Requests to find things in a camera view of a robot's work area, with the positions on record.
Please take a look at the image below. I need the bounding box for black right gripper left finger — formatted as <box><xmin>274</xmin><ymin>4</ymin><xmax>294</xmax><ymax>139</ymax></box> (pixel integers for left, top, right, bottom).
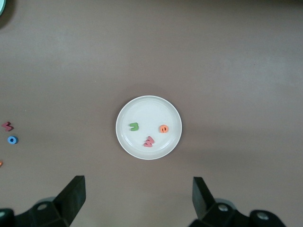
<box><xmin>15</xmin><ymin>175</ymin><xmax>86</xmax><ymax>227</ymax></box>

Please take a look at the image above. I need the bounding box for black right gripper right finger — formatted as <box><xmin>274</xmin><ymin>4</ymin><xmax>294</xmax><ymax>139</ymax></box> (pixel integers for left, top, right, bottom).
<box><xmin>189</xmin><ymin>176</ymin><xmax>250</xmax><ymax>227</ymax></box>

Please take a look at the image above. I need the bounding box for pink foam letter w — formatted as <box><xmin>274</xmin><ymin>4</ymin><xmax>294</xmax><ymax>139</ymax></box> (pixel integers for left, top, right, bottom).
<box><xmin>143</xmin><ymin>136</ymin><xmax>156</xmax><ymax>148</ymax></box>

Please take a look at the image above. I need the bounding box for maroon foam letter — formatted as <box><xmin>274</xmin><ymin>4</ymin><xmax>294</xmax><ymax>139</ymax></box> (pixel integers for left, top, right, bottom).
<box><xmin>1</xmin><ymin>121</ymin><xmax>15</xmax><ymax>132</ymax></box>

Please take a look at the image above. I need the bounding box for beige brown plate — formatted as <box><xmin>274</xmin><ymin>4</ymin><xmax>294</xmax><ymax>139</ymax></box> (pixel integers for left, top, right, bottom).
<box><xmin>115</xmin><ymin>95</ymin><xmax>183</xmax><ymax>161</ymax></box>

